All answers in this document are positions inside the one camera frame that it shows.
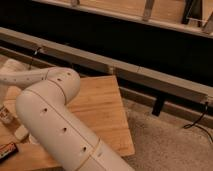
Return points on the grey metal rail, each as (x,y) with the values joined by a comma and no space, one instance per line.
(168,87)

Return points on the white rectangular block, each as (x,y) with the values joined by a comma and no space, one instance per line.
(21,133)

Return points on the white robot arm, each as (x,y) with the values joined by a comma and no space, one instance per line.
(42,109)

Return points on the dark candy bar wrapper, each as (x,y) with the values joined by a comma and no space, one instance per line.
(7,151)

